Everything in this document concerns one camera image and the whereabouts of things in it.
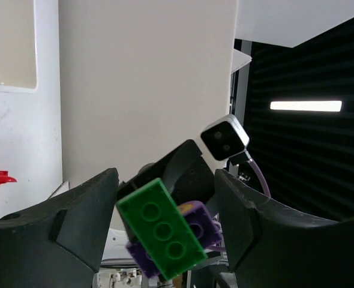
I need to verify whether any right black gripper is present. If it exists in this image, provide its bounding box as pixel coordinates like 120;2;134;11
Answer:
117;139;218;216

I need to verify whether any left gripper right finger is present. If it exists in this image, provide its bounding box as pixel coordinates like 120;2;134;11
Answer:
214;169;354;287

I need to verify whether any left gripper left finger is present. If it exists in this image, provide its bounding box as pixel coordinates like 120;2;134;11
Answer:
0;168;119;287

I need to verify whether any green lego plate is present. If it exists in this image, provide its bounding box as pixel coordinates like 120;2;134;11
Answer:
116;178;208;280

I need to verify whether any purple flower lego block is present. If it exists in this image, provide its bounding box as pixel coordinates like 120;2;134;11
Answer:
126;200;223;278

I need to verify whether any ceiling light strip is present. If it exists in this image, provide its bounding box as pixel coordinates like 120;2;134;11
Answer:
270;100;342;112

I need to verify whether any white three-compartment tray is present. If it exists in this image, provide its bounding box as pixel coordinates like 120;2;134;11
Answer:
0;1;37;94

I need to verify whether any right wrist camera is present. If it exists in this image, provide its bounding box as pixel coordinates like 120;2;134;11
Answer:
194;114;250;173

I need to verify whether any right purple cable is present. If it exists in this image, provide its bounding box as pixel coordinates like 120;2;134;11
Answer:
247;158;271;199

